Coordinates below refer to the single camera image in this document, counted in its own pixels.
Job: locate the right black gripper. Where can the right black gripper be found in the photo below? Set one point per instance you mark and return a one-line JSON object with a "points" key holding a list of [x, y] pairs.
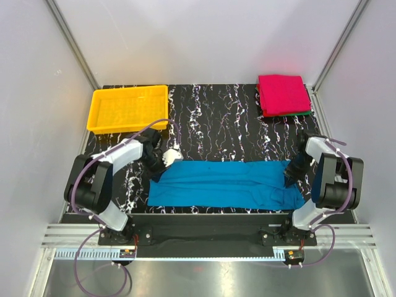
{"points": [[291, 177]]}

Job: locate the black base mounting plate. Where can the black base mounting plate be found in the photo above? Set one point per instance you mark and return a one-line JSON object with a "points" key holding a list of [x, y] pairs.
{"points": [[208, 235]]}

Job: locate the slotted cable duct rail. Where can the slotted cable duct rail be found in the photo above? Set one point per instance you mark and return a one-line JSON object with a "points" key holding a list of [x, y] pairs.
{"points": [[276, 255]]}

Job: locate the folded green t shirt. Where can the folded green t shirt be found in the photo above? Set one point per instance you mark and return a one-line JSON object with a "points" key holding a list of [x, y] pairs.
{"points": [[300, 114]]}

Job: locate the yellow plastic tray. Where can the yellow plastic tray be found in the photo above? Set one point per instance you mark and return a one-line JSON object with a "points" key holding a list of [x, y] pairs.
{"points": [[129, 109]]}

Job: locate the folded pink t shirt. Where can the folded pink t shirt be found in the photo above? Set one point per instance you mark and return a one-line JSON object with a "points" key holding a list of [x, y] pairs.
{"points": [[284, 94]]}

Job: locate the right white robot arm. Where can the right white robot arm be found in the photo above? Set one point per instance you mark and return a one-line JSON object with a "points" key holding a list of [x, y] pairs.
{"points": [[335, 189]]}

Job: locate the blue t shirt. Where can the blue t shirt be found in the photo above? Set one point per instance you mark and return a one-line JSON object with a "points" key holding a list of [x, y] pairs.
{"points": [[247, 185]]}

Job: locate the folded red t shirt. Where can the folded red t shirt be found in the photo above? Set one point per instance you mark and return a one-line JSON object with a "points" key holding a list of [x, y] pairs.
{"points": [[262, 101]]}

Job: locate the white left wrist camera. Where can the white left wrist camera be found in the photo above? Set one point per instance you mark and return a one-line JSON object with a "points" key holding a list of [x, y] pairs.
{"points": [[171, 156]]}

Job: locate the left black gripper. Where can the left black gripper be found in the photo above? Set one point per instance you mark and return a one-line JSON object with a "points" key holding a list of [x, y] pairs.
{"points": [[156, 175]]}

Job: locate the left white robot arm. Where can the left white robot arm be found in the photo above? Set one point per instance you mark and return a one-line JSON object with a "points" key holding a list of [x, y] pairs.
{"points": [[89, 188]]}

